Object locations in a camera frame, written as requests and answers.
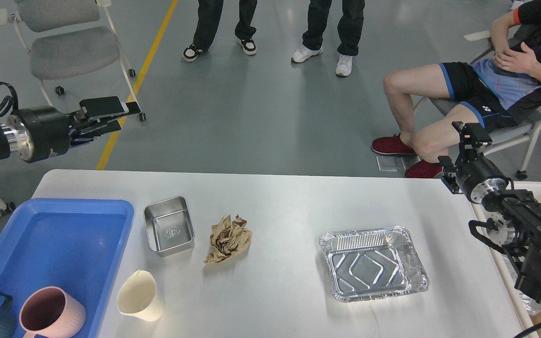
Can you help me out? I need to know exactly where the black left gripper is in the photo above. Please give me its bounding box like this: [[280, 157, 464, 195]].
[[2, 96, 141, 163]]

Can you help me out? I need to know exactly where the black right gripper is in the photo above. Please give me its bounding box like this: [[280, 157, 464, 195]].
[[438, 121, 510, 206]]

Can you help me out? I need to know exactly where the square stainless steel container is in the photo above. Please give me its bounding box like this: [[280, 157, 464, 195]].
[[144, 196, 195, 257]]

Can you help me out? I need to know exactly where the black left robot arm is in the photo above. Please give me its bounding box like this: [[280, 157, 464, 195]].
[[0, 82, 146, 163]]

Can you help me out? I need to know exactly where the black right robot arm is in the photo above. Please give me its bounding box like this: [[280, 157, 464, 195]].
[[439, 122, 541, 338]]

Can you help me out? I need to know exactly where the grey chair under person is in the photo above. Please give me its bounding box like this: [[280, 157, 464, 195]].
[[413, 25, 541, 180]]

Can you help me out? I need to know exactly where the grey office chair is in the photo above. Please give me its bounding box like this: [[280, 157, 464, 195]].
[[0, 0, 137, 103]]

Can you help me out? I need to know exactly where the seated person in shorts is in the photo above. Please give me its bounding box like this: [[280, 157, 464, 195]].
[[371, 0, 541, 179]]

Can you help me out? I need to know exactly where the blue plastic tray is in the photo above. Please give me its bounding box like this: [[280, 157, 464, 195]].
[[0, 198, 134, 338]]

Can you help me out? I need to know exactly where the aluminium foil tray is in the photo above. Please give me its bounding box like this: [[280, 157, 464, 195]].
[[318, 225, 429, 302]]

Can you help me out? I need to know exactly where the person in black trousers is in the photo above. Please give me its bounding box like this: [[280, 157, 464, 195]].
[[182, 0, 258, 62]]

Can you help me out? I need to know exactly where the person with white sneakers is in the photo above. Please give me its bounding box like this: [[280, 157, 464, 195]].
[[291, 0, 366, 77]]

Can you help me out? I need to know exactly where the cream paper cup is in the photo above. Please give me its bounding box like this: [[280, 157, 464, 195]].
[[117, 269, 164, 322]]

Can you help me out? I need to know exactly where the crumpled brown paper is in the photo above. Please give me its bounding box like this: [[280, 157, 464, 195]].
[[204, 214, 253, 264]]

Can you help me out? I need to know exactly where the pink ribbed mug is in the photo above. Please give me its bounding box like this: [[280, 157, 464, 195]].
[[19, 286, 86, 338]]

